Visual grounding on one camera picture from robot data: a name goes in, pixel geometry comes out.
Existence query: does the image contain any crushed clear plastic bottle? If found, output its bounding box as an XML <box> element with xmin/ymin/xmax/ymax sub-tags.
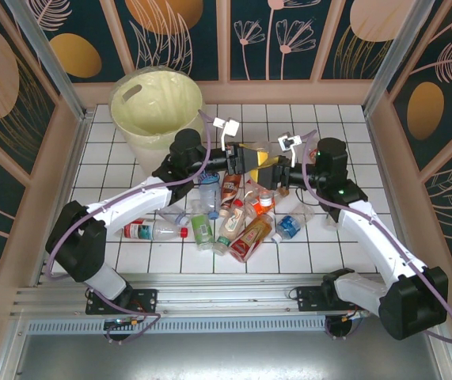
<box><xmin>157</xmin><ymin>203</ymin><xmax>193</xmax><ymax>226</ymax></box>

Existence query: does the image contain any clear bottle green label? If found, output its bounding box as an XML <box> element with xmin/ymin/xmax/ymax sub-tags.
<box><xmin>251</xmin><ymin>139</ymin><xmax>281</xmax><ymax>158</ymax></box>

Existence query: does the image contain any amber tea bottle red label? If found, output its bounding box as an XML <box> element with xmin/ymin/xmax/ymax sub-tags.
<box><xmin>229</xmin><ymin>213</ymin><xmax>276</xmax><ymax>263</ymax></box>

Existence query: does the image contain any left black mount plate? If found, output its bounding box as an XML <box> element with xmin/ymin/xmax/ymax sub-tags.
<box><xmin>85</xmin><ymin>288</ymin><xmax>159</xmax><ymax>316</ymax></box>

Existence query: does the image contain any red cola label bottle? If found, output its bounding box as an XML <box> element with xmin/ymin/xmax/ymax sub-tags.
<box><xmin>243</xmin><ymin>178</ymin><xmax>264</xmax><ymax>199</ymax></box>

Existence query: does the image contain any clear bottle blue label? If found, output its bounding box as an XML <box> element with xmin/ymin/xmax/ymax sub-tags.
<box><xmin>197</xmin><ymin>170</ymin><xmax>222</xmax><ymax>220</ymax></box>

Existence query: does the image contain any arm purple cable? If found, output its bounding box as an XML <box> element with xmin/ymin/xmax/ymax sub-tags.
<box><xmin>44</xmin><ymin>108</ymin><xmax>221</xmax><ymax>344</ymax></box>
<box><xmin>298</xmin><ymin>129</ymin><xmax>452</xmax><ymax>344</ymax></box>

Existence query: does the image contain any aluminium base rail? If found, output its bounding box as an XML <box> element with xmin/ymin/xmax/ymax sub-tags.
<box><xmin>9</xmin><ymin>272</ymin><xmax>444</xmax><ymax>317</ymax></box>

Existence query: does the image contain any blue label water bottle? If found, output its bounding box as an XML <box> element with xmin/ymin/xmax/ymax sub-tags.
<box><xmin>271</xmin><ymin>203</ymin><xmax>316</xmax><ymax>244</ymax></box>

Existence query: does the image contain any orange label plastic bottle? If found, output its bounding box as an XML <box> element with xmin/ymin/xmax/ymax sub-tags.
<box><xmin>244</xmin><ymin>188</ymin><xmax>277</xmax><ymax>218</ymax></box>

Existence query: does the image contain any brown label plastic bottle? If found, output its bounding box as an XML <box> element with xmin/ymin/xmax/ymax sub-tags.
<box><xmin>219</xmin><ymin>170</ymin><xmax>245</xmax><ymax>218</ymax></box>

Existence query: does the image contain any right black mount plate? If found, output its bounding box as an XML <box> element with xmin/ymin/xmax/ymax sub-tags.
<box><xmin>295</xmin><ymin>285</ymin><xmax>329</xmax><ymax>314</ymax></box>

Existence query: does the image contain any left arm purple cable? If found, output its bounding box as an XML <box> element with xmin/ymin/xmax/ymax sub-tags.
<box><xmin>44</xmin><ymin>108</ymin><xmax>221</xmax><ymax>344</ymax></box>

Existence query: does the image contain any cream plastic bin with liner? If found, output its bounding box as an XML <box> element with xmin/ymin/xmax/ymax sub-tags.
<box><xmin>108</xmin><ymin>66</ymin><xmax>209</xmax><ymax>181</ymax></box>

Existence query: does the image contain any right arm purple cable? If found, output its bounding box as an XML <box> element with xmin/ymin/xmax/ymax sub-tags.
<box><xmin>298</xmin><ymin>129</ymin><xmax>452</xmax><ymax>344</ymax></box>

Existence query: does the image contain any aluminium frame post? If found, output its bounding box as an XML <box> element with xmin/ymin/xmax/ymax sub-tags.
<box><xmin>362</xmin><ymin>0</ymin><xmax>436</xmax><ymax>116</ymax></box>
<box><xmin>3</xmin><ymin>0</ymin><xmax>94</xmax><ymax>122</ymax></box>

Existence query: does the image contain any grey metal plate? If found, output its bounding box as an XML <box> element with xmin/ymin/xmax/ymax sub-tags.
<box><xmin>0</xmin><ymin>331</ymin><xmax>452</xmax><ymax>380</ymax></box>

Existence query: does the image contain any black mount plate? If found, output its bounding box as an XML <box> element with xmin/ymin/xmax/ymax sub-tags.
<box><xmin>295</xmin><ymin>285</ymin><xmax>329</xmax><ymax>314</ymax></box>
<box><xmin>85</xmin><ymin>288</ymin><xmax>159</xmax><ymax>316</ymax></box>

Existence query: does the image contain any green label plastic bottle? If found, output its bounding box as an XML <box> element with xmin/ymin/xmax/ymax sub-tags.
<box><xmin>189</xmin><ymin>199</ymin><xmax>215</xmax><ymax>251</ymax></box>

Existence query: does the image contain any clear bottle red teal label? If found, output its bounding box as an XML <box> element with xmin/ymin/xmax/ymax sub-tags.
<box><xmin>123</xmin><ymin>218</ymin><xmax>189</xmax><ymax>241</ymax></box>

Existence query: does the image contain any cream label plastic bottle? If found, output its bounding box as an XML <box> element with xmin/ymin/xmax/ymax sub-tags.
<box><xmin>212</xmin><ymin>199</ymin><xmax>249</xmax><ymax>257</ymax></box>

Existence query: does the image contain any aluminium side rail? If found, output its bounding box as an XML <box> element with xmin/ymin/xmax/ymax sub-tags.
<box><xmin>362</xmin><ymin>108</ymin><xmax>423</xmax><ymax>282</ymax></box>
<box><xmin>31</xmin><ymin>109</ymin><xmax>95</xmax><ymax>288</ymax></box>

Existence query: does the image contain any slotted grey cable duct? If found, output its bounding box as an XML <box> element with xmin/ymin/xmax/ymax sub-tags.
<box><xmin>25</xmin><ymin>316</ymin><xmax>329</xmax><ymax>334</ymax></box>

